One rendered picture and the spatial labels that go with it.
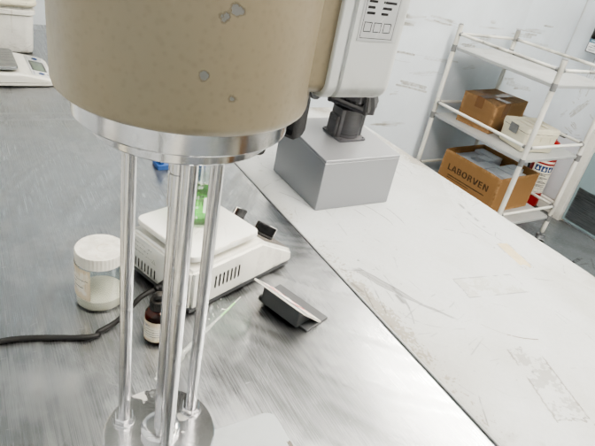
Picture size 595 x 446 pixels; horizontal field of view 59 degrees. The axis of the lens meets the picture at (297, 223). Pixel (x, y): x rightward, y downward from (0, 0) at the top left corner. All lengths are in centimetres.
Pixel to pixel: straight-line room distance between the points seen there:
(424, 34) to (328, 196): 197
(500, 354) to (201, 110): 67
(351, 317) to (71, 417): 37
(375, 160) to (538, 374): 47
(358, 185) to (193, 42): 86
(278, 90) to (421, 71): 275
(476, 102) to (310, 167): 203
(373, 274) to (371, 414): 28
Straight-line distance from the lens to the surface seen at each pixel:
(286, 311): 70
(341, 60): 21
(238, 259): 70
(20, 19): 171
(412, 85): 293
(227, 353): 66
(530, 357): 82
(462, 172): 297
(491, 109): 290
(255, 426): 58
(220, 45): 17
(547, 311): 93
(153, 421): 36
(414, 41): 284
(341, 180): 98
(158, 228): 70
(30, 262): 80
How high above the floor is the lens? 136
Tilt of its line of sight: 30 degrees down
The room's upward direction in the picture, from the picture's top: 12 degrees clockwise
